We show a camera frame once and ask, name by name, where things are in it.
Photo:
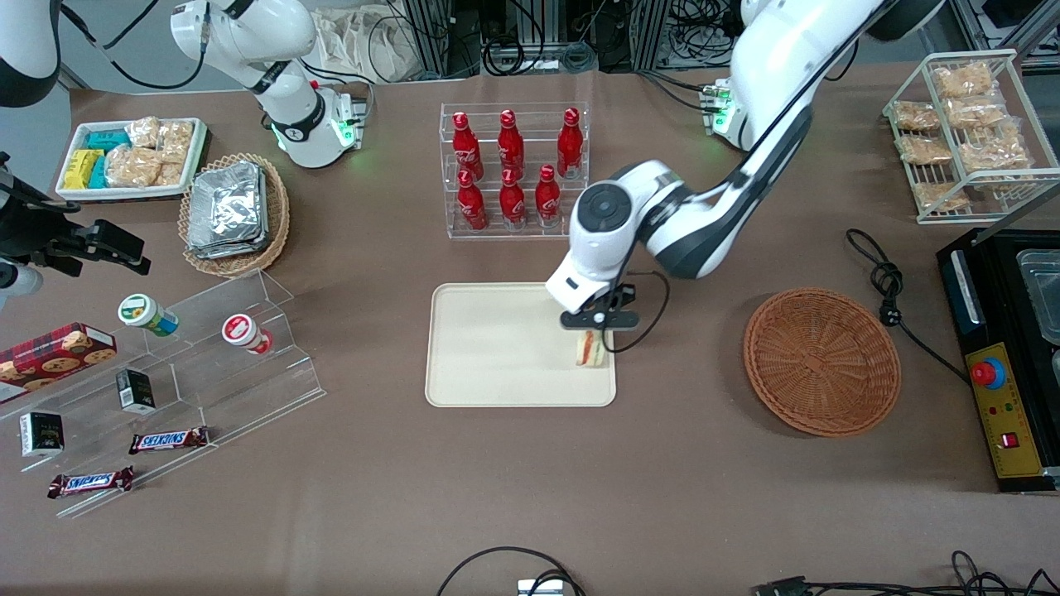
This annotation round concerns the teal snack pack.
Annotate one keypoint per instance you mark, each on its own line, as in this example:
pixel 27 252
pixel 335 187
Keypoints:
pixel 108 141
pixel 99 174

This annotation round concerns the white snack tray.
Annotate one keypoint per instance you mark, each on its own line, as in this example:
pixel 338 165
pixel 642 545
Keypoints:
pixel 70 194

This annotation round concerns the triangle sandwich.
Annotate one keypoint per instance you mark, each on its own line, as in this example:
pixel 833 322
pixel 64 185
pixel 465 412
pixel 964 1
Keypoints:
pixel 591 352

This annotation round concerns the green lid sunflower cup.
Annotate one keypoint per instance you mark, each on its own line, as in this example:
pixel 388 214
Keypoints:
pixel 142 313

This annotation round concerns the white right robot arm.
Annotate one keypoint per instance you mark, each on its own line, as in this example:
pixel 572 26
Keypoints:
pixel 248 33

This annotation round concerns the red tartan cookie box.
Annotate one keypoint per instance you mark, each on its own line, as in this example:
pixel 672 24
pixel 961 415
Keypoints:
pixel 50 356

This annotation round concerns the red cola bottle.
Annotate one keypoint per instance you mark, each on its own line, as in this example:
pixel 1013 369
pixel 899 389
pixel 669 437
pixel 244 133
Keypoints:
pixel 512 203
pixel 510 142
pixel 569 142
pixel 547 199
pixel 466 142
pixel 472 205

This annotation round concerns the bagged rice cracker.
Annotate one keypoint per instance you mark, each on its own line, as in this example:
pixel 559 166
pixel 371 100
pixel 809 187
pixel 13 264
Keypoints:
pixel 994 153
pixel 940 196
pixel 915 116
pixel 962 80
pixel 170 174
pixel 142 132
pixel 975 112
pixel 132 168
pixel 923 150
pixel 175 141

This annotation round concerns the beige cloth bag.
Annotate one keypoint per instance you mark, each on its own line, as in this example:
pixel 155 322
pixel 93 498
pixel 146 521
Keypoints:
pixel 364 41

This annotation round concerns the Snickers chocolate bar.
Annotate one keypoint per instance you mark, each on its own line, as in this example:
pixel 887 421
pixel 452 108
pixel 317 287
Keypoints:
pixel 169 439
pixel 91 482

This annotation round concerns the yellow snack pack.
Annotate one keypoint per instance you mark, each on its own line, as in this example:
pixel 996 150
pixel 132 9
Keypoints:
pixel 81 168

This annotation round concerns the foil wrapped pack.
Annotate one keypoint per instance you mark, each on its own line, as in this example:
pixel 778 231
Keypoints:
pixel 228 203
pixel 224 251

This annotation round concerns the clear acrylic stepped shelf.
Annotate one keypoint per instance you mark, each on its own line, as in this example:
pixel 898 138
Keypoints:
pixel 232 397

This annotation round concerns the cream plastic tray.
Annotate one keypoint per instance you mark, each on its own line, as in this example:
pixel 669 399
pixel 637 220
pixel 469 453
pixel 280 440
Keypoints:
pixel 505 356

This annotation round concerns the red lid yogurt cup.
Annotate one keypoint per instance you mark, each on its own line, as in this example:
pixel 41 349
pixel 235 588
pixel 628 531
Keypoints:
pixel 244 333

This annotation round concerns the light wicker basket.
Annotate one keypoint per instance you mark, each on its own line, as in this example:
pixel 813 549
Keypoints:
pixel 277 215

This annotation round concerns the black drink carton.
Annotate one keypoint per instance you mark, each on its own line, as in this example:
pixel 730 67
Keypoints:
pixel 135 391
pixel 41 434

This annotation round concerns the clear acrylic bottle rack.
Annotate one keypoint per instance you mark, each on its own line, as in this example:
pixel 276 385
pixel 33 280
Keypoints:
pixel 530 112

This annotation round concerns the small grey box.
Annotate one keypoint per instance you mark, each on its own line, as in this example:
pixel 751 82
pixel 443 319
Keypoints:
pixel 538 588

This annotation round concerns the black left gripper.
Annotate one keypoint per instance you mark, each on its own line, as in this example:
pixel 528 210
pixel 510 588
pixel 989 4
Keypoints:
pixel 626 297

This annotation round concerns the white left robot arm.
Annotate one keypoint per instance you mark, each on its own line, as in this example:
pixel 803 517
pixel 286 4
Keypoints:
pixel 770 66

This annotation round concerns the red emergency stop button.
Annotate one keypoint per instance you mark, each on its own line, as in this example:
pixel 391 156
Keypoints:
pixel 988 374

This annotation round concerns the brown wicker basket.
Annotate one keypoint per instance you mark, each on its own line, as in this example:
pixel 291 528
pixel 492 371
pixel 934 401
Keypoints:
pixel 820 364

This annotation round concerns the black appliance with yellow panel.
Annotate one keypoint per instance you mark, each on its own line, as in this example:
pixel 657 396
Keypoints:
pixel 965 273

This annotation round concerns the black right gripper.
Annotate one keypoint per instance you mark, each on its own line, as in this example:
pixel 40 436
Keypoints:
pixel 31 228

